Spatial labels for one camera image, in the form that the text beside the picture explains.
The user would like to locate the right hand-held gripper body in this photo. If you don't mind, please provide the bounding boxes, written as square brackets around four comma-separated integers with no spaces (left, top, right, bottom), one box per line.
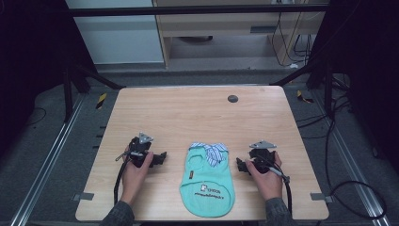
[247,139,279,174]

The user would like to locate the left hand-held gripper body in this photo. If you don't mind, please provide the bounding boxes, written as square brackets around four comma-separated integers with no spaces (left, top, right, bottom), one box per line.
[115,132,155,169]

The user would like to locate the person's right hand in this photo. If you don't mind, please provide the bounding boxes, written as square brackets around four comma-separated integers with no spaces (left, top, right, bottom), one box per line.
[245,152,283,202]

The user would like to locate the person's left hand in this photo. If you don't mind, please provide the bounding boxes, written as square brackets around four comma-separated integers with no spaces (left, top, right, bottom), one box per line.
[120,151,155,205]

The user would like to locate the teal pet shirt striped collar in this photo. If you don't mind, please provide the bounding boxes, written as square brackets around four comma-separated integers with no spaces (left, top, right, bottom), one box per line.
[179,141,236,218]

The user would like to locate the black yellow striped tape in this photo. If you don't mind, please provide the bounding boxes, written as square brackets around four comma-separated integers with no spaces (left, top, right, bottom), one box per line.
[95,92,108,110]
[295,89,315,105]

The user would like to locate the black metal stand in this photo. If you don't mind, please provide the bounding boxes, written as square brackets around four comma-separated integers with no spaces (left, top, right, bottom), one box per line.
[61,67,75,124]

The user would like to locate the white cabinet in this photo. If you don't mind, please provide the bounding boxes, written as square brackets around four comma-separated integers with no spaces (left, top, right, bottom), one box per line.
[65,0,166,65]

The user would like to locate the light wooden desk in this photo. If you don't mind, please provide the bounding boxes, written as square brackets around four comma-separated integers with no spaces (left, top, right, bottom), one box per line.
[152,0,327,68]

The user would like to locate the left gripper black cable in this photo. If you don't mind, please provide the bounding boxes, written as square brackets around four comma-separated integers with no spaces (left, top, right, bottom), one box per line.
[113,156,130,205]

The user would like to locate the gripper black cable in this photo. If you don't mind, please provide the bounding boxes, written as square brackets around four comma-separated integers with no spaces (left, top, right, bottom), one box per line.
[113,156,130,205]
[265,163,294,218]

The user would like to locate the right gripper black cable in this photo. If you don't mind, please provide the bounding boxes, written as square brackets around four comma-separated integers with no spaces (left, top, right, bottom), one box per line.
[265,163,294,218]

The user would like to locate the long black floor cable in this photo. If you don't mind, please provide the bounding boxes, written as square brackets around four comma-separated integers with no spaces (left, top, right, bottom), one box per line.
[324,93,388,220]

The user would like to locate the grey metal table bracket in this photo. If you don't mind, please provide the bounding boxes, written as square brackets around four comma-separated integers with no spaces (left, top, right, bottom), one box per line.
[72,192,95,202]
[310,192,334,204]

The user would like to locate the aluminium floor rail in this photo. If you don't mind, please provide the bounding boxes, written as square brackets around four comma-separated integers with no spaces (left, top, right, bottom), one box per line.
[313,90,393,226]
[8,93,87,226]

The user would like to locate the black cables under desk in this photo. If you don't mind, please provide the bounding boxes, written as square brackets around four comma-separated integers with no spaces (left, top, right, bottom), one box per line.
[270,11,314,68]

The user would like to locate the black horizontal frame bar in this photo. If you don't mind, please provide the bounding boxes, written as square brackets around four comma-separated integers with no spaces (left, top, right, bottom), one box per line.
[65,4,330,18]

